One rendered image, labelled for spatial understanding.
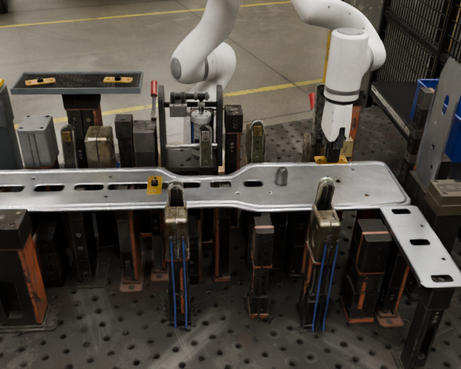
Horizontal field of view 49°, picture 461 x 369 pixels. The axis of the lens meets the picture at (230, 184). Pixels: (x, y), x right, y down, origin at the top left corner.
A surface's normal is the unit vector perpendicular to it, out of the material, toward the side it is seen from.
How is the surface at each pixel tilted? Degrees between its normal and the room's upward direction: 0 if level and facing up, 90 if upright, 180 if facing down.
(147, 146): 90
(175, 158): 0
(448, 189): 0
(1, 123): 90
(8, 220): 0
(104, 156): 90
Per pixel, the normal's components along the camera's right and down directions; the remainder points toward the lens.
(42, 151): 0.07, 0.54
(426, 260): 0.03, -0.84
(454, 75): -1.00, 0.02
